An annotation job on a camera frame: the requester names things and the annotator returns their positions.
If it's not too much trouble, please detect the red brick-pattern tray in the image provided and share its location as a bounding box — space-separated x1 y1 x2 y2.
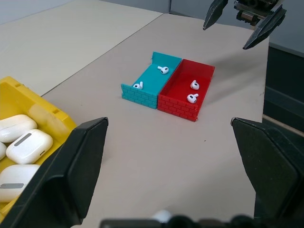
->
157 58 216 123

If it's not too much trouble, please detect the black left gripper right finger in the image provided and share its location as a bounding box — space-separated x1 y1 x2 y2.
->
229 117 304 228

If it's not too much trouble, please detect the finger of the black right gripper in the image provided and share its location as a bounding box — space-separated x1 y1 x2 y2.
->
242 5 287 50
203 0 230 31

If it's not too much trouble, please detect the teal brick-pattern tray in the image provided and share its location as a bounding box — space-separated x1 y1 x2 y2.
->
121 51 183 110

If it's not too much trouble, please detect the yellow plastic bin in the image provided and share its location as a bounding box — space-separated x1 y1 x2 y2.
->
0 76 78 220

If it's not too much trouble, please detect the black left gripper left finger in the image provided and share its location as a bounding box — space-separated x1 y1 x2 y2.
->
0 116 109 228

